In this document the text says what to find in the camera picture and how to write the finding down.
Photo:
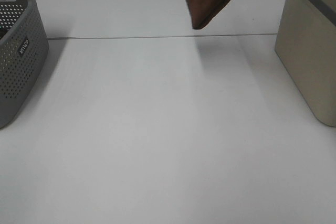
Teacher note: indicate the beige plastic storage bin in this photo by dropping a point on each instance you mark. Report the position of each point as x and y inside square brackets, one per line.
[305, 44]

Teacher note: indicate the grey perforated plastic basket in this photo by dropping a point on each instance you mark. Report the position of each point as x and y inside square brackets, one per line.
[24, 49]

